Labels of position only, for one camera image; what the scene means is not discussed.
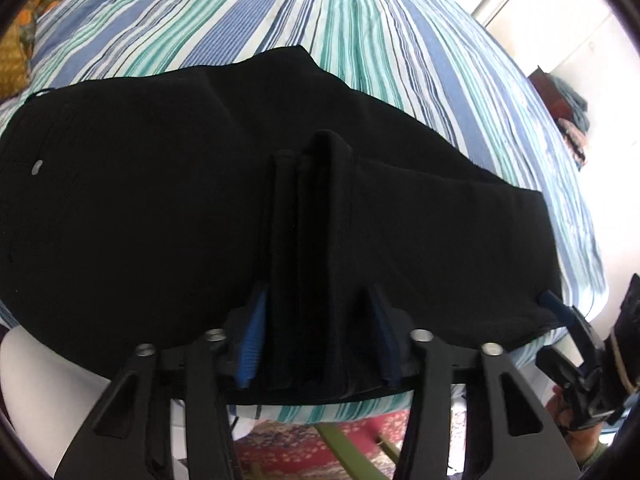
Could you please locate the yellow dotted pillow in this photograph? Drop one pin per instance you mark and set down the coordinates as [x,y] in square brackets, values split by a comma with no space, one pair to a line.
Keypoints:
[12,60]

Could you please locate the pile of mixed clothes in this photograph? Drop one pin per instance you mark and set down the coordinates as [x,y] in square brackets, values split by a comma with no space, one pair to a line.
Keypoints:
[575,142]

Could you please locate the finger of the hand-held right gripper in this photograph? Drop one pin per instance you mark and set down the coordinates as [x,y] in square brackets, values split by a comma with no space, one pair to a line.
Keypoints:
[552,302]
[562,372]

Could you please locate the striped bed sheet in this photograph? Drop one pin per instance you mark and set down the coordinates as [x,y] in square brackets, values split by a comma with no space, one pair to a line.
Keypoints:
[350,20]

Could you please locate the olive green bars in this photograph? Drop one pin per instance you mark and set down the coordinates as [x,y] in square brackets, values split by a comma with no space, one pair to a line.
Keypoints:
[345,450]

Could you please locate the grey-blue folded clothes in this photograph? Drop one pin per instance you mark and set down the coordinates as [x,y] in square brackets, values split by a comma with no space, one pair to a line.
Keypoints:
[575,105]

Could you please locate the white seat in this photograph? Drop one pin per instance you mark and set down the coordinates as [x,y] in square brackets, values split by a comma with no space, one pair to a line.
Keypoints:
[40,385]

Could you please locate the black pants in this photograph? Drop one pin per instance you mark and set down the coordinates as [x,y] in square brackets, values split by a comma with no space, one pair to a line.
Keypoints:
[150,185]

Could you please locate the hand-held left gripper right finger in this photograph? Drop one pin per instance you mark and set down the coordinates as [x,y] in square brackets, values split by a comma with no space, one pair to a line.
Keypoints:
[382,340]

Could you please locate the red patterned rug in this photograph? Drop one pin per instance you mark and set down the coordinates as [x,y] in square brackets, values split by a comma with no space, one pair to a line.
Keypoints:
[285,445]

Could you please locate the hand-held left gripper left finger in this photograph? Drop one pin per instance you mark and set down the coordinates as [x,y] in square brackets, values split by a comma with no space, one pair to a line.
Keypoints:
[252,330]

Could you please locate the person's right hand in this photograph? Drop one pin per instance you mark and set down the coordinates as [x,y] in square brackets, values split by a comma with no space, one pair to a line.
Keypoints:
[582,442]

